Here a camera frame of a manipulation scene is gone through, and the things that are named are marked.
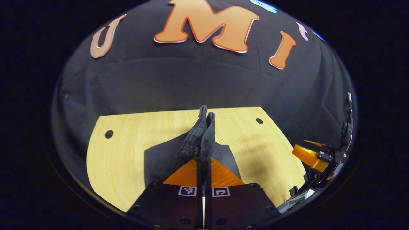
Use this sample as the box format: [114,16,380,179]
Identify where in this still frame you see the dark grey jeans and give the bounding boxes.
[144,105,242,189]

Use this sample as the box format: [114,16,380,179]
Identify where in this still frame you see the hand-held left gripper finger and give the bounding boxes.
[205,157,282,229]
[127,158,205,229]

